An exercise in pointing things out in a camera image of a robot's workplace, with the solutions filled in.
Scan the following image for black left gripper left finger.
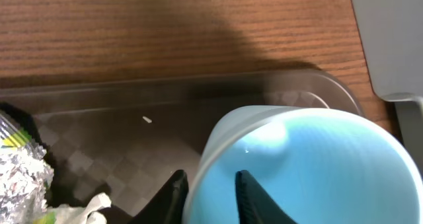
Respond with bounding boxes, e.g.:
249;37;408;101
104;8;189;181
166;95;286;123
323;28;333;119
129;170;188;224

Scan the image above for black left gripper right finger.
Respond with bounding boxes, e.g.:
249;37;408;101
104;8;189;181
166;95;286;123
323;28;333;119
235;170;296;224

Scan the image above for light blue plastic cup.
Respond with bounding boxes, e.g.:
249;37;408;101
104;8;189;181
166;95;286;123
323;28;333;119
182;106;422;223

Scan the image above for grey dishwasher rack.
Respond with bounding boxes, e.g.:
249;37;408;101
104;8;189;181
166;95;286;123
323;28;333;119
352;0;422;168

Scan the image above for clear plastic bin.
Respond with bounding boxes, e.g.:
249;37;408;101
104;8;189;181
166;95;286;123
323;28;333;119
1;69;363;223

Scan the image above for crumpled white napkin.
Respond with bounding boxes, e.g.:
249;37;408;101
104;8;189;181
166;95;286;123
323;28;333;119
34;192;112;224

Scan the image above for yellow foil snack wrapper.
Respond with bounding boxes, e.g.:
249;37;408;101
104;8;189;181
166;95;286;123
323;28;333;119
1;112;54;223

